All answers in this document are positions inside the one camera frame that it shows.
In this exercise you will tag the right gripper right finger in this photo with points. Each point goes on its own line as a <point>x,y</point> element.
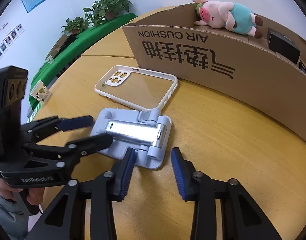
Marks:
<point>242,217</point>

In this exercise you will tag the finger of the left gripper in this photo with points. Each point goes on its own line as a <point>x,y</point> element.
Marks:
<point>43,128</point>
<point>73,149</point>

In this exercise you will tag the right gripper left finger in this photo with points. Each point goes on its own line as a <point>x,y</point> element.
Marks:
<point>64,217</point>

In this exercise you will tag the cardboard box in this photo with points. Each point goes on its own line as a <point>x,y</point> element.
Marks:
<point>240,66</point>

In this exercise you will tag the white clear phone case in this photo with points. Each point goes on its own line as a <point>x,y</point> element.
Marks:
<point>137,88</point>

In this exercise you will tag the grey folding phone stand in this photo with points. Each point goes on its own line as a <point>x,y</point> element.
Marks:
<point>147,132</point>

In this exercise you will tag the green covered side table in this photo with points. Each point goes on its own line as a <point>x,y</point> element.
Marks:
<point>83,41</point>

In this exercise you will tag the small printed carton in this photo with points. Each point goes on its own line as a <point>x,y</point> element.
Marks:
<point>40,92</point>

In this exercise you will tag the potted green plant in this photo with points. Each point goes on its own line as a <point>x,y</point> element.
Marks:
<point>103,11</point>

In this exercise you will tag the black box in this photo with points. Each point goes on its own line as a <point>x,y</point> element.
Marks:
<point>283,45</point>

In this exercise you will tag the pig plush teal shirt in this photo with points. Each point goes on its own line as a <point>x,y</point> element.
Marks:
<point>234,17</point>

